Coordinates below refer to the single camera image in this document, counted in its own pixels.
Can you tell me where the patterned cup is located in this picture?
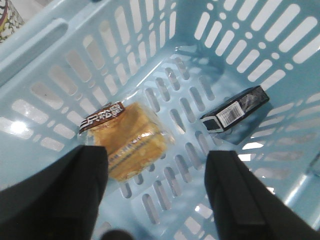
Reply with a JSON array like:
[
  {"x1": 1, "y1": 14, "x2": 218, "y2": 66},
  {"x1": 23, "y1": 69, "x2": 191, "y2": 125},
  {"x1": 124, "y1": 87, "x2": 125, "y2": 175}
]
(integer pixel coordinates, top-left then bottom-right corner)
[{"x1": 0, "y1": 0, "x2": 25, "y2": 43}]

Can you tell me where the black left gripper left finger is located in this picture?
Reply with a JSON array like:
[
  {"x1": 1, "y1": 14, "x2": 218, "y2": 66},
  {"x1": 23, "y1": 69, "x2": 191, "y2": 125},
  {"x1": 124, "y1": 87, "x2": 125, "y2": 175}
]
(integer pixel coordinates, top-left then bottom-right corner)
[{"x1": 0, "y1": 145, "x2": 108, "y2": 240}]

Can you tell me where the black tissue pack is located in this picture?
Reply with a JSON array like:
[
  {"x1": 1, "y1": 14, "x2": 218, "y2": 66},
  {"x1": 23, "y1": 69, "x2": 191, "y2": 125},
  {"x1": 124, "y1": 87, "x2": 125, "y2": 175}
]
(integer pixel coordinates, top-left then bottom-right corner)
[{"x1": 199, "y1": 85, "x2": 270, "y2": 133}]

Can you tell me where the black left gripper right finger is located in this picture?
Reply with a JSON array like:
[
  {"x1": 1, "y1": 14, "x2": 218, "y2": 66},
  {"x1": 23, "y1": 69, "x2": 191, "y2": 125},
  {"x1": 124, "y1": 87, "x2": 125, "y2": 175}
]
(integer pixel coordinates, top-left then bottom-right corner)
[{"x1": 204, "y1": 150, "x2": 320, "y2": 240}]

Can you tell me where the light blue plastic basket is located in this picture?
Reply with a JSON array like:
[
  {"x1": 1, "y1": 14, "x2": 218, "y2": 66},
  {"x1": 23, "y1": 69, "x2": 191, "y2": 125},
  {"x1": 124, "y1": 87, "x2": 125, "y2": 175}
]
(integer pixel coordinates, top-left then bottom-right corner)
[{"x1": 0, "y1": 0, "x2": 320, "y2": 240}]

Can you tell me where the packaged bread slice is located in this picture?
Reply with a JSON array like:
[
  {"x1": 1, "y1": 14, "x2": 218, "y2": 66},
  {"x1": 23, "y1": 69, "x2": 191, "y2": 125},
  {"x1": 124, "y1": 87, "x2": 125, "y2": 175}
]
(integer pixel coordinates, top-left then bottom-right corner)
[{"x1": 78, "y1": 101, "x2": 175, "y2": 182}]

